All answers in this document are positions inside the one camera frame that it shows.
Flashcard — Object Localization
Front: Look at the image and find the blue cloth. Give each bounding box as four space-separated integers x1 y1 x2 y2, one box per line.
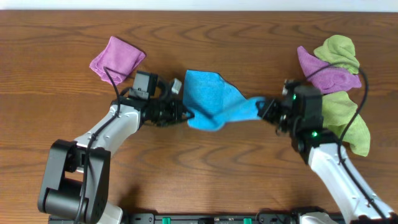
183 70 266 131

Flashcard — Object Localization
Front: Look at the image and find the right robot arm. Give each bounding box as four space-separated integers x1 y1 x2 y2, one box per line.
256 86 397 223

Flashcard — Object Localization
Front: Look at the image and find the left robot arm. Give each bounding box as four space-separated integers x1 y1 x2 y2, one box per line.
37 71 193 223

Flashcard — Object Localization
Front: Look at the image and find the lower green cloth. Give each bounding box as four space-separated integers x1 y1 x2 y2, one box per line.
322 91 371 157

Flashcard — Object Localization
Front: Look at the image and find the green cloth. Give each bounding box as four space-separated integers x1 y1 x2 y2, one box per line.
322 91 371 157
313 35 360 75

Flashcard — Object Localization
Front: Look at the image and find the crumpled purple cloth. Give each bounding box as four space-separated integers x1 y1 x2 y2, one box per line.
297 46 362 94

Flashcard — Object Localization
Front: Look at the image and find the folded purple cloth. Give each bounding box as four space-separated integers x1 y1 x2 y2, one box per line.
89 36 146 85

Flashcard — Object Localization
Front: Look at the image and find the upper green cloth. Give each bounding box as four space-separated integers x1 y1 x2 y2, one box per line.
313 35 360 75

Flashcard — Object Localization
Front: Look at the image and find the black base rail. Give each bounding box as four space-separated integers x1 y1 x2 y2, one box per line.
121 213 293 224

